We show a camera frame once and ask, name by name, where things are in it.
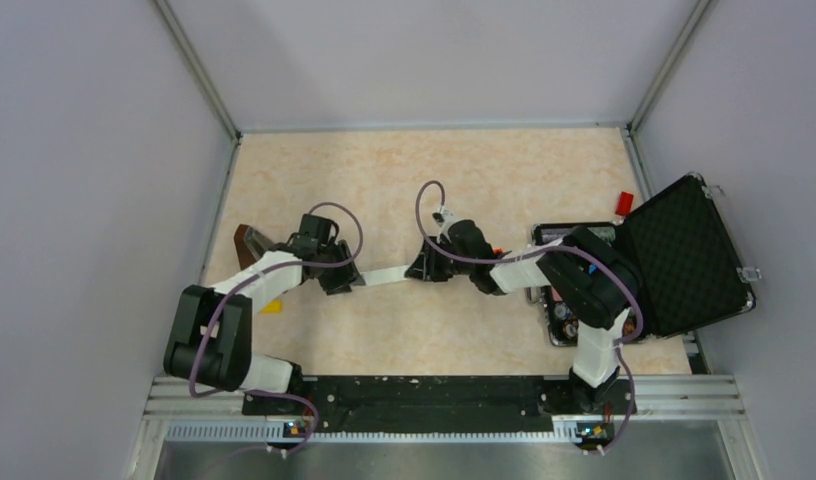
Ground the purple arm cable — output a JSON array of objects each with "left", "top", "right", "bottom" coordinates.
[
  {"left": 414, "top": 180, "right": 645, "bottom": 453},
  {"left": 187, "top": 201, "right": 364, "bottom": 458}
]

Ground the white remote control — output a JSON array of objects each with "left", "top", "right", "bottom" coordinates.
[{"left": 361, "top": 265, "right": 409, "bottom": 287}]

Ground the yellow block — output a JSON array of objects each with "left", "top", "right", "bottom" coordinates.
[{"left": 260, "top": 300, "right": 283, "bottom": 314}]

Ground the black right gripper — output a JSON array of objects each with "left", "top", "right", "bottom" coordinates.
[{"left": 404, "top": 237, "right": 474, "bottom": 283}]

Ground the red toy brick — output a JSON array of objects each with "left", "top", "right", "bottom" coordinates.
[{"left": 615, "top": 191, "right": 635, "bottom": 217}]

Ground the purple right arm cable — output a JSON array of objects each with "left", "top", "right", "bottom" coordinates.
[{"left": 414, "top": 180, "right": 645, "bottom": 453}]

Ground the black poker chip case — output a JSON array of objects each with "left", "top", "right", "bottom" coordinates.
[{"left": 525, "top": 172, "right": 762, "bottom": 348}]

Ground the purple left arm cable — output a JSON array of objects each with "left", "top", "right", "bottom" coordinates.
[{"left": 187, "top": 201, "right": 364, "bottom": 458}]

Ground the brown round object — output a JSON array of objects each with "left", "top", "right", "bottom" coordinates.
[{"left": 233, "top": 224, "right": 275, "bottom": 270}]

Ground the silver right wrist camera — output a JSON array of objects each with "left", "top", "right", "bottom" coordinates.
[{"left": 432, "top": 205, "right": 458, "bottom": 228}]

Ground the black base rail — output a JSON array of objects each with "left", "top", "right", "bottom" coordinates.
[{"left": 242, "top": 375, "right": 637, "bottom": 434}]

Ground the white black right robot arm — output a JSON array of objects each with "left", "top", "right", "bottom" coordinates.
[{"left": 405, "top": 215, "right": 642, "bottom": 412}]

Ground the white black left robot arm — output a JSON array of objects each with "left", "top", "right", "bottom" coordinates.
[{"left": 163, "top": 213, "right": 361, "bottom": 414}]

